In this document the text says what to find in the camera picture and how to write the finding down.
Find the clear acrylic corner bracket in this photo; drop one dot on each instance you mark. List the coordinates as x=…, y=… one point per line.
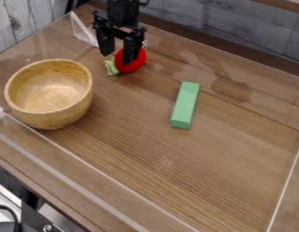
x=83, y=32

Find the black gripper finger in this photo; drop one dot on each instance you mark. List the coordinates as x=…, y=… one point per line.
x=105, y=39
x=133, y=42

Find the black metal bracket with screw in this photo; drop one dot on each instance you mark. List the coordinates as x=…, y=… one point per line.
x=32, y=221

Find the wooden bowl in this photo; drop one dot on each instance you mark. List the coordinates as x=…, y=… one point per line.
x=49, y=93

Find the red plush strawberry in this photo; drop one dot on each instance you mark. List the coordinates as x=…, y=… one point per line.
x=115, y=66

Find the clear acrylic table barrier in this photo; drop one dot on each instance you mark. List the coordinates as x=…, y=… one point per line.
x=121, y=172

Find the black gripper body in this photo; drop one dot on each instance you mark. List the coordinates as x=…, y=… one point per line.
x=119, y=22

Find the green rectangular block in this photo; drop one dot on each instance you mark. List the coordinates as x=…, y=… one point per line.
x=184, y=105

